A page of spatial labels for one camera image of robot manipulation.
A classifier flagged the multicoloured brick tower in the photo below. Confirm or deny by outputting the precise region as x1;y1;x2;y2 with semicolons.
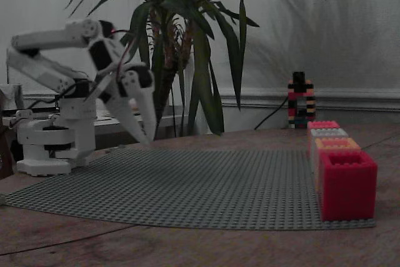
287;79;316;129

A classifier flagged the orange building brick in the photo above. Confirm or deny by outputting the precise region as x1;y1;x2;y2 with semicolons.
314;137;362;193

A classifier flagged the grey building brick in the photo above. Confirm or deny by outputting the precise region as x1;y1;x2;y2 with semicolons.
309;128;349;174

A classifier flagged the large pink building brick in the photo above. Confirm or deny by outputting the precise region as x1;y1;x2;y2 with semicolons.
307;120;340;158

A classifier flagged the red building brick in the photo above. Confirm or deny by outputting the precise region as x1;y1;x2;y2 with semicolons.
319;150;378;221

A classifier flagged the large yucca house plant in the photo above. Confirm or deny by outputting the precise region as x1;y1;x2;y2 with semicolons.
65;0;328;141

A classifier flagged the thin black table cable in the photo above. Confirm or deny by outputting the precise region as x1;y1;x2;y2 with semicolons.
0;223;135;256

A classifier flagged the black webcam cable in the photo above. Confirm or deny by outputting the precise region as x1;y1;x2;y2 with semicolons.
254;96;290;130

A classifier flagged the grey studded baseplate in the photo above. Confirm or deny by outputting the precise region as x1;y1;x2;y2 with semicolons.
2;148;378;230

